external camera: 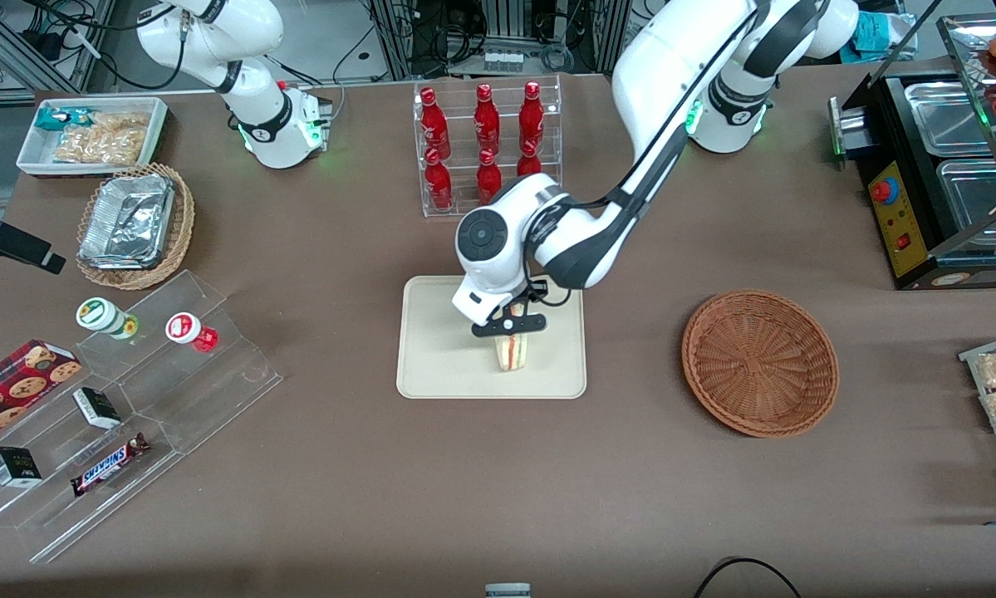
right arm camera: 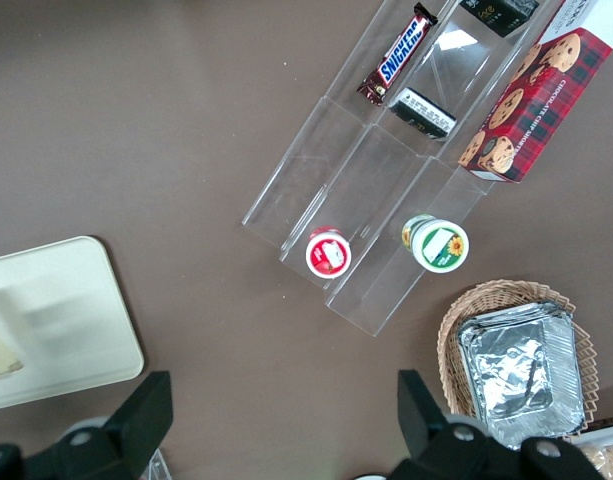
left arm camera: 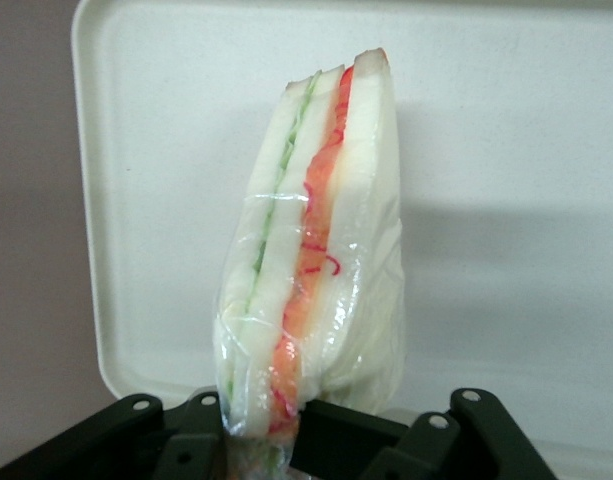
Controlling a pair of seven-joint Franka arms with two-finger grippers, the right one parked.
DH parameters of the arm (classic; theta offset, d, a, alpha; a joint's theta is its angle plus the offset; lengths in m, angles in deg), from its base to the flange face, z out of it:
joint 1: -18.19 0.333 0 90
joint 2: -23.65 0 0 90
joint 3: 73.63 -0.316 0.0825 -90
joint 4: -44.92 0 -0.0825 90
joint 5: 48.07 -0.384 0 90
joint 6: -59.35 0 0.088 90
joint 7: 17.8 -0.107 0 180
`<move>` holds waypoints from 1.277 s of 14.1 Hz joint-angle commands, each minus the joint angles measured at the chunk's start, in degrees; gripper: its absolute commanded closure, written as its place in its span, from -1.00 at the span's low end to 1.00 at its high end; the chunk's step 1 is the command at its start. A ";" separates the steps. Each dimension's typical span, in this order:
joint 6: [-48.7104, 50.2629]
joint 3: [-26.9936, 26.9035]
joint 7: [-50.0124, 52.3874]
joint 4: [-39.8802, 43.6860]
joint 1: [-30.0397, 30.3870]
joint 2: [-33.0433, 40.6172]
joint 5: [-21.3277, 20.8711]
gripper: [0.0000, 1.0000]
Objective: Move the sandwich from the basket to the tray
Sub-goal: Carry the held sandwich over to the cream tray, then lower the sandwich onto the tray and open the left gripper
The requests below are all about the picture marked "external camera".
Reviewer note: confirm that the white plastic bin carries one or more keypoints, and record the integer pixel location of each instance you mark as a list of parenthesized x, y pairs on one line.
[(28, 158)]

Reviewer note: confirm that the clear acrylic step stand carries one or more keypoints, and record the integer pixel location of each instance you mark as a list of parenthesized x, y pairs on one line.
[(215, 390), (49, 515)]

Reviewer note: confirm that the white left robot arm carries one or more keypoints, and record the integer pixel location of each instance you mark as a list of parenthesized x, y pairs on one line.
[(672, 75)]

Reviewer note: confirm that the beige plastic tray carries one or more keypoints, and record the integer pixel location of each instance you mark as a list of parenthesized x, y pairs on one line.
[(439, 357)]

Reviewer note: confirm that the aluminium foil tray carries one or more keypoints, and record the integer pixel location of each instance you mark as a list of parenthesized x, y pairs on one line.
[(128, 220)]

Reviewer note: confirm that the round brown wicker basket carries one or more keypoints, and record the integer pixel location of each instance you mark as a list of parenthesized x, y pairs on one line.
[(759, 365)]

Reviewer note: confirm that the aluminium frame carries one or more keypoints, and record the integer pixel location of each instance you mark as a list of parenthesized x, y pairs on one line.
[(24, 58)]

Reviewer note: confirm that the green-lidded drink cup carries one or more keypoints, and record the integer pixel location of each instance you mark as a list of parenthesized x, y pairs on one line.
[(99, 316)]

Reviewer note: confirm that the clear acrylic bottle rack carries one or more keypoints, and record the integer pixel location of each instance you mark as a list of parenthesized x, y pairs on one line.
[(464, 208)]

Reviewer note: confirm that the clear bag of crackers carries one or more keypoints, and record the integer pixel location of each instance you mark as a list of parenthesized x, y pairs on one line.
[(103, 143)]

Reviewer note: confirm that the black clamp mount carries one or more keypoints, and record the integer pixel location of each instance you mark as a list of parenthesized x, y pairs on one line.
[(16, 241)]

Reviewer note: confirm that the Snickers chocolate bar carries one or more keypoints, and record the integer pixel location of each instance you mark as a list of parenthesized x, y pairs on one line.
[(107, 465)]

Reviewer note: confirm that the black food warmer cabinet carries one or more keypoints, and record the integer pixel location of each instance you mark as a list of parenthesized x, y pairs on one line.
[(900, 224)]

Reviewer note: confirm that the white power strip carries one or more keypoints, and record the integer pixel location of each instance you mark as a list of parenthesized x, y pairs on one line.
[(502, 61)]

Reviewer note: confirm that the steel food pan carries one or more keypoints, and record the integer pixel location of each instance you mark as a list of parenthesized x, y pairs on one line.
[(983, 199), (950, 116)]

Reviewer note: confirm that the teal snack packet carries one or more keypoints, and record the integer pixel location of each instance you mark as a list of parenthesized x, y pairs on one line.
[(53, 119)]

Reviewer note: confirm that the red cola bottle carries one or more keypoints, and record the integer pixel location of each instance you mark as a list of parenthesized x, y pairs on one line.
[(439, 184), (528, 162), (434, 124), (487, 120), (489, 178), (532, 116)]

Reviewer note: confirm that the triangle sandwich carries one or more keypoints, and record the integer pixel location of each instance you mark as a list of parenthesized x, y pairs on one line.
[(511, 355)]

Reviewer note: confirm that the red-lidded drink cup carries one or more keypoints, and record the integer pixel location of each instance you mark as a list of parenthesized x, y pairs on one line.
[(186, 329)]

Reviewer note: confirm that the small black box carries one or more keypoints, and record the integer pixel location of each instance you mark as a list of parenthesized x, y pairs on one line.
[(96, 408), (14, 467)]

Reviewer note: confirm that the oval tan wicker basket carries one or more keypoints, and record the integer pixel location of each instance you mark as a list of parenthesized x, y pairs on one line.
[(183, 224)]

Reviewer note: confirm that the small grey device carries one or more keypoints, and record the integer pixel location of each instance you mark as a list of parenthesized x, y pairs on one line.
[(507, 591)]

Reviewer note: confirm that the red cookie box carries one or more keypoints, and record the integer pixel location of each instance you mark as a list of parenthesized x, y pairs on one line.
[(16, 386)]

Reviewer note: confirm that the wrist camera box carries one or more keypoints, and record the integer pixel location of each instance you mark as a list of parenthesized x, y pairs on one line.
[(538, 294)]

